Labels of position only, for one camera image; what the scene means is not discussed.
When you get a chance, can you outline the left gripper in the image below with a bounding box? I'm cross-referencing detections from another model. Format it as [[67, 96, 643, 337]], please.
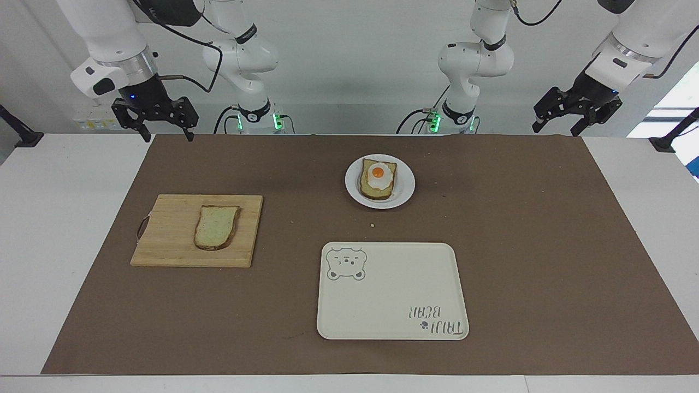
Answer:
[[532, 70, 624, 138]]

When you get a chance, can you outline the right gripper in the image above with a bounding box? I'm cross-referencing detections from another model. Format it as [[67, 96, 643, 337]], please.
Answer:
[[111, 73, 199, 144]]

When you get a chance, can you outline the white round plate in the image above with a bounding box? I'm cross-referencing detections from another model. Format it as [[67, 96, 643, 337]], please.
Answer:
[[345, 154, 416, 210]]

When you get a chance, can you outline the black stand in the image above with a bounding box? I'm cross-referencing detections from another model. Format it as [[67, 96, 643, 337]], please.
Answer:
[[0, 104, 45, 148], [648, 106, 699, 154]]

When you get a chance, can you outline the wooden cutting board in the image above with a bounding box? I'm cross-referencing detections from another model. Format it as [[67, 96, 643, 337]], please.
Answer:
[[130, 194, 264, 269]]

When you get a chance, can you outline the plain bread slice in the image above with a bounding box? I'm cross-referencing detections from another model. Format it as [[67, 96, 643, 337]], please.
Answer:
[[193, 205, 241, 252]]

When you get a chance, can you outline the fried egg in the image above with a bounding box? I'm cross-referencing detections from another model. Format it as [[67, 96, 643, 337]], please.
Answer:
[[366, 163, 395, 189]]

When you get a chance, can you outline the toast with fried egg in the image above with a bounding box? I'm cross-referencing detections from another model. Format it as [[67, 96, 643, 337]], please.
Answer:
[[359, 158, 398, 201]]

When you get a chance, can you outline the cream tray with bear print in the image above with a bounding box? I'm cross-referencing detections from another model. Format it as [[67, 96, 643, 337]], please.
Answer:
[[316, 242, 470, 341]]

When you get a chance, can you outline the black cable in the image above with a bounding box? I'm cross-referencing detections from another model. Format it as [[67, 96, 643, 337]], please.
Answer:
[[130, 0, 224, 93], [212, 105, 241, 135], [396, 85, 452, 135], [510, 0, 564, 27], [643, 26, 699, 80]]

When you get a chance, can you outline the white wall socket strip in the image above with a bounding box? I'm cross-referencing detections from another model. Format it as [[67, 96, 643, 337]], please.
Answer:
[[73, 106, 120, 132]]

